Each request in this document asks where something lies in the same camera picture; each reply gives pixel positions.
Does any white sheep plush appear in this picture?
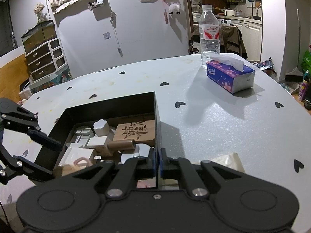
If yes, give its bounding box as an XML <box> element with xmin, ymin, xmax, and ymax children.
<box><xmin>169</xmin><ymin>3</ymin><xmax>180</xmax><ymax>15</ymax></box>

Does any clear water bottle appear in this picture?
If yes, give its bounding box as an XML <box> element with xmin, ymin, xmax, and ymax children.
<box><xmin>199</xmin><ymin>4</ymin><xmax>220</xmax><ymax>68</ymax></box>

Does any carved wooden block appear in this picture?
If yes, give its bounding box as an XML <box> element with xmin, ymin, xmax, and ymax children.
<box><xmin>113</xmin><ymin>119</ymin><xmax>156</xmax><ymax>146</ymax></box>

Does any glass fish tank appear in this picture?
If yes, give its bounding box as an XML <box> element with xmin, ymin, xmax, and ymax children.
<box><xmin>21</xmin><ymin>20</ymin><xmax>57</xmax><ymax>54</ymax></box>

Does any white drawer unit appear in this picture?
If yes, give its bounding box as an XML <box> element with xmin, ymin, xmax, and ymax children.
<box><xmin>25</xmin><ymin>38</ymin><xmax>67</xmax><ymax>81</ymax></box>

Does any white power adapter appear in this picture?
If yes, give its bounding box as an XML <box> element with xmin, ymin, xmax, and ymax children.
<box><xmin>59</xmin><ymin>143</ymin><xmax>97</xmax><ymax>166</ymax></box>

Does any small white plug adapter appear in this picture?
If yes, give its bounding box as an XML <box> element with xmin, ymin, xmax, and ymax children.
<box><xmin>71</xmin><ymin>126</ymin><xmax>94</xmax><ymax>148</ymax></box>

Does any white knob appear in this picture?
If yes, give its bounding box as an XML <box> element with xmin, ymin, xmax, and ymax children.
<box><xmin>93</xmin><ymin>119</ymin><xmax>115</xmax><ymax>137</ymax></box>

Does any black cardboard box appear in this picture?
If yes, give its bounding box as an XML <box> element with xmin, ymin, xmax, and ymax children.
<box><xmin>37</xmin><ymin>92</ymin><xmax>161</xmax><ymax>192</ymax></box>

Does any purple tissue box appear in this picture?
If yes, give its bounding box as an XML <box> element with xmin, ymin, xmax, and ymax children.
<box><xmin>206</xmin><ymin>54</ymin><xmax>255</xmax><ymax>94</ymax></box>

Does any wooden stamp with white block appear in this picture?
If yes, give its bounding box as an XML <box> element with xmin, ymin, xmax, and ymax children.
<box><xmin>86</xmin><ymin>136</ymin><xmax>136</xmax><ymax>157</ymax></box>

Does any white round tape measure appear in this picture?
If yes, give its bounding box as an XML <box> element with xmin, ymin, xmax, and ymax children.
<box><xmin>120</xmin><ymin>144</ymin><xmax>151</xmax><ymax>163</ymax></box>

